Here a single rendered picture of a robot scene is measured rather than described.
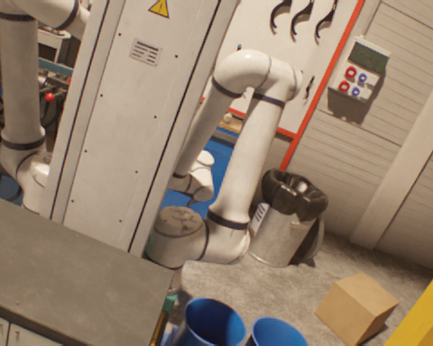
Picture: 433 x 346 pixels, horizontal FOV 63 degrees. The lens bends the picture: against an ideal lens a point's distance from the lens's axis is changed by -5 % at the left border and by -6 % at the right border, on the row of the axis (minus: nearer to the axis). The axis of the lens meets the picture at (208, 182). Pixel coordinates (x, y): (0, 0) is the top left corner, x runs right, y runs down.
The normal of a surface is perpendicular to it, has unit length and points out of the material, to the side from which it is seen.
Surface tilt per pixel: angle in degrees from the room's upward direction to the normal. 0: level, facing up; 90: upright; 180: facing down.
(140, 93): 90
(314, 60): 90
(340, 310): 90
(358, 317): 90
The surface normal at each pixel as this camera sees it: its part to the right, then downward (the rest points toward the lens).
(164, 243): -0.28, 0.26
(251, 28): 0.00, 0.37
